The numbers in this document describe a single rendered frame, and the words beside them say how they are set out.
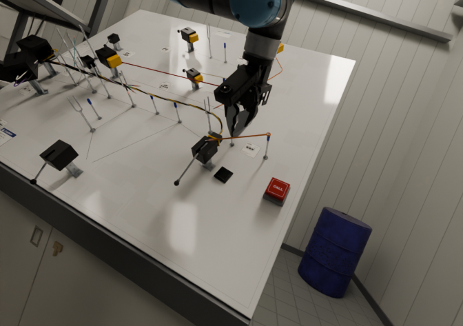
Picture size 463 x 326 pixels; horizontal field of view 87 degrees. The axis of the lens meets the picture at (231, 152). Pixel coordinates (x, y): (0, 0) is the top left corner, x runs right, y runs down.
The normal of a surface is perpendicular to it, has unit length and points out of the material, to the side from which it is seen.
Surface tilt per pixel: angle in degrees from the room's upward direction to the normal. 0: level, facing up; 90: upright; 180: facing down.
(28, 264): 90
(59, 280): 90
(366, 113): 90
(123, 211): 52
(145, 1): 90
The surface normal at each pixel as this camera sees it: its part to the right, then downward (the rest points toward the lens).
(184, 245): -0.02, -0.62
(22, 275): -0.31, -0.06
